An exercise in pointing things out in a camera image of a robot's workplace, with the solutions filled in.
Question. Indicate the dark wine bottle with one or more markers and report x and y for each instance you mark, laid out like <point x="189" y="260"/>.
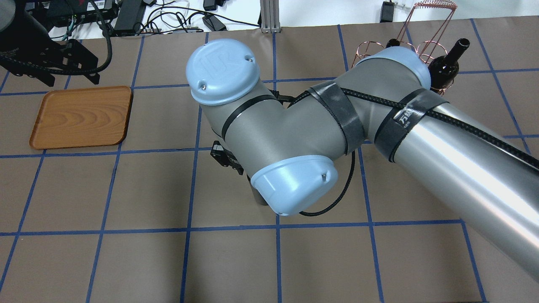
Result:
<point x="444" y="69"/>
<point x="393" y="43"/>

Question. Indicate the aluminium frame post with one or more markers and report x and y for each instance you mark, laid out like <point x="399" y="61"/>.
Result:
<point x="270" y="16"/>

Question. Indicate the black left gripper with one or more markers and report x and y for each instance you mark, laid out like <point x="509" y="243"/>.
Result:
<point x="70" y="63"/>

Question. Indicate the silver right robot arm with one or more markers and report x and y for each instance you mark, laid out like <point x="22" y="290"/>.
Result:
<point x="289" y="153"/>

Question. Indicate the black power adapter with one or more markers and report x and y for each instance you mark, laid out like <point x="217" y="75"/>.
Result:
<point x="129" y="19"/>

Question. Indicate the wooden tray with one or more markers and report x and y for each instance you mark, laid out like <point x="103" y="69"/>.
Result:
<point x="82" y="117"/>

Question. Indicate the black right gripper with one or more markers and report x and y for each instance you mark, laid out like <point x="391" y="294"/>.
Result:
<point x="224" y="156"/>

